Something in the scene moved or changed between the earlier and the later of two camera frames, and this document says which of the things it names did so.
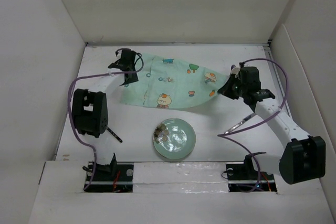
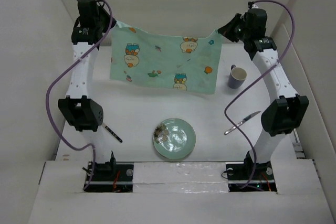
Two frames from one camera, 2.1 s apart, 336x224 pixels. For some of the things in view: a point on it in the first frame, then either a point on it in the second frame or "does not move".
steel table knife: [241, 122] does not move
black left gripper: [133, 79] to [101, 9]
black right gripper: [225, 89] to [227, 30]
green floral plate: [174, 138] does not move
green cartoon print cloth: [164, 83] to [183, 64]
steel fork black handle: [114, 135] does not move
